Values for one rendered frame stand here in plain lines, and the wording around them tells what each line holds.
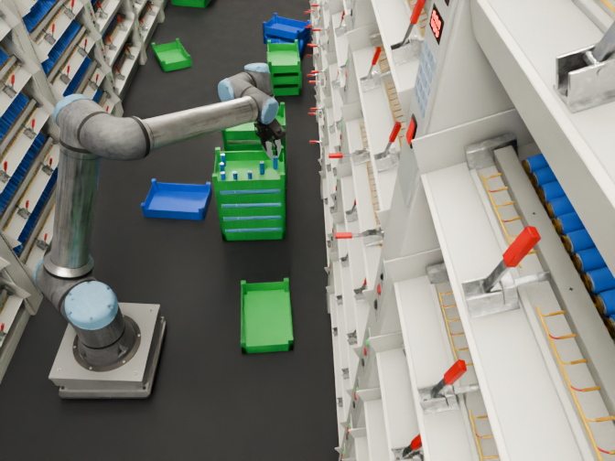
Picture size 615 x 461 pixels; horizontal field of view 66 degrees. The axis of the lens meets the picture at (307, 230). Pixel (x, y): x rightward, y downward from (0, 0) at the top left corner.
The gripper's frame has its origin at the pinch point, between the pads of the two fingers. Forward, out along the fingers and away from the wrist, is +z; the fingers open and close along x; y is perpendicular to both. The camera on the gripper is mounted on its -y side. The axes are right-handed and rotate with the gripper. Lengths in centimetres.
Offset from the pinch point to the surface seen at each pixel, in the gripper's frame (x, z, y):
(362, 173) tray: 16, -28, -80
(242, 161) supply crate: 4.7, 8.8, 24.4
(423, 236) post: 42, -46, -126
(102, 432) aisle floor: 99, 58, -33
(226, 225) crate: 21.8, 32.9, 18.3
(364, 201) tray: 22, -26, -88
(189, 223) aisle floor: 32, 38, 41
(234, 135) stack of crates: -0.1, 2.4, 39.8
